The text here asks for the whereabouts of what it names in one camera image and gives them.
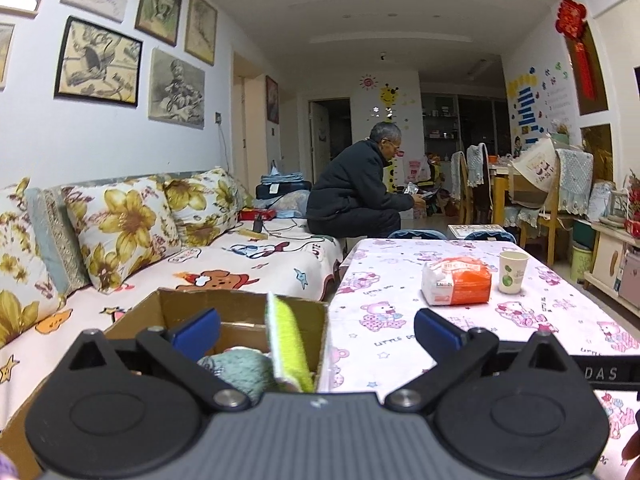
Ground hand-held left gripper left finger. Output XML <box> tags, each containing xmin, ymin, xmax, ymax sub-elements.
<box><xmin>66</xmin><ymin>308</ymin><xmax>252</xmax><ymax>410</ymax></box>

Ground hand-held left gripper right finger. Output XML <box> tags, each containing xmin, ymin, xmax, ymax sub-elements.
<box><xmin>384</xmin><ymin>308</ymin><xmax>577</xmax><ymax>410</ymax></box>

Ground cardboard box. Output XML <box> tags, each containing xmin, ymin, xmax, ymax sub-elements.
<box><xmin>0</xmin><ymin>287</ymin><xmax>332</xmax><ymax>480</ymax></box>

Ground teal knitted hat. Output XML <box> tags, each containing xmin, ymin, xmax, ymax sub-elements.
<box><xmin>196</xmin><ymin>347</ymin><xmax>279</xmax><ymax>407</ymax></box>

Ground yellow green fuzzy cloth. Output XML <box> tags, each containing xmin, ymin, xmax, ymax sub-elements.
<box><xmin>265</xmin><ymin>292</ymin><xmax>316</xmax><ymax>394</ymax></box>

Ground person's right hand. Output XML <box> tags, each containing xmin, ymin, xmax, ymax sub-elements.
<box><xmin>622</xmin><ymin>427</ymin><xmax>640</xmax><ymax>469</ymax></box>

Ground orange white tissue pack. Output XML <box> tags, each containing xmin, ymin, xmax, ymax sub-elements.
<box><xmin>420</xmin><ymin>257</ymin><xmax>494</xmax><ymax>307</ymax></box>

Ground pink bear printed tablecloth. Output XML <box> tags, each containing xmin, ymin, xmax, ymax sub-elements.
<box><xmin>315</xmin><ymin>237</ymin><xmax>640</xmax><ymax>480</ymax></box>

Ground sofa with cartoon printed sheet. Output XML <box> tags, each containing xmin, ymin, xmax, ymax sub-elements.
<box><xmin>0</xmin><ymin>166</ymin><xmax>347</xmax><ymax>437</ymax></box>

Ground white paper cup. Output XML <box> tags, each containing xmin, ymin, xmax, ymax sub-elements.
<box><xmin>498</xmin><ymin>251</ymin><xmax>530</xmax><ymax>295</ymax></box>

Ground blue stool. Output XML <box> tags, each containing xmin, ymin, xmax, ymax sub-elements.
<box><xmin>462</xmin><ymin>230</ymin><xmax>519</xmax><ymax>244</ymax></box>
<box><xmin>387</xmin><ymin>228</ymin><xmax>448</xmax><ymax>241</ymax></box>

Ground magazine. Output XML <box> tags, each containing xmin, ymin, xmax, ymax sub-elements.
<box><xmin>447</xmin><ymin>223</ymin><xmax>506</xmax><ymax>239</ymax></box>

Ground white low cabinet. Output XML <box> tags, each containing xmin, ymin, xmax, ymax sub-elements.
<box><xmin>583</xmin><ymin>219</ymin><xmax>640</xmax><ymax>319</ymax></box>

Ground green waste bin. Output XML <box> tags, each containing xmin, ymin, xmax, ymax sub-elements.
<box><xmin>569</xmin><ymin>242</ymin><xmax>594</xmax><ymax>284</ymax></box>

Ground chair with teal lace cover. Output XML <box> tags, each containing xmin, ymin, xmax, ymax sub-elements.
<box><xmin>452</xmin><ymin>143</ymin><xmax>494</xmax><ymax>222</ymax></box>

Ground black bag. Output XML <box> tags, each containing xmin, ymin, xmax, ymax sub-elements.
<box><xmin>255</xmin><ymin>182</ymin><xmax>312</xmax><ymax>206</ymax></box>

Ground grey blue cushion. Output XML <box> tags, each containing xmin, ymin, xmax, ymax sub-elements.
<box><xmin>26</xmin><ymin>187</ymin><xmax>92</xmax><ymax>297</ymax></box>

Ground wooden dining table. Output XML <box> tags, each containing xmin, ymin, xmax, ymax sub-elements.
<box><xmin>487</xmin><ymin>159</ymin><xmax>522</xmax><ymax>227</ymax></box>

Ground folded blue jeans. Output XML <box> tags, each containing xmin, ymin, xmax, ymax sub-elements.
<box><xmin>262</xmin><ymin>172</ymin><xmax>306</xmax><ymax>186</ymax></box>

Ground beige canvas bag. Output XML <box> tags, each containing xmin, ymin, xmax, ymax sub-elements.
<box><xmin>508</xmin><ymin>137</ymin><xmax>559</xmax><ymax>192</ymax></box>

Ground grey portrait sketch picture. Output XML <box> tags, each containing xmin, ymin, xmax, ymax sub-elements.
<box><xmin>148</xmin><ymin>48</ymin><xmax>207</xmax><ymax>130</ymax></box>

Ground small dark framed picture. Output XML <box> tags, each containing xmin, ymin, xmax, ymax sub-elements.
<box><xmin>264</xmin><ymin>75</ymin><xmax>280</xmax><ymax>125</ymax></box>

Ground black framed bird picture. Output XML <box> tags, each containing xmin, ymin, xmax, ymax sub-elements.
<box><xmin>53</xmin><ymin>15</ymin><xmax>144</xmax><ymax>108</ymax></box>

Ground brown framed picture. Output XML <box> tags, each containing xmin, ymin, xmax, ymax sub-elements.
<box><xmin>184</xmin><ymin>0</ymin><xmax>219</xmax><ymax>66</ymax></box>

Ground yellow giraffe wall sticker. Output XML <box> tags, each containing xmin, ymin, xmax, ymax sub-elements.
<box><xmin>377</xmin><ymin>84</ymin><xmax>401</xmax><ymax>121</ymax></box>

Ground blue paper wall notes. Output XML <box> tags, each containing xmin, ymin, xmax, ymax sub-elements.
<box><xmin>504</xmin><ymin>72</ymin><xmax>544</xmax><ymax>144</ymax></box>

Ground red knot wall hanging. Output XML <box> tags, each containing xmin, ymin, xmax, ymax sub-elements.
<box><xmin>555</xmin><ymin>0</ymin><xmax>599</xmax><ymax>104</ymax></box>

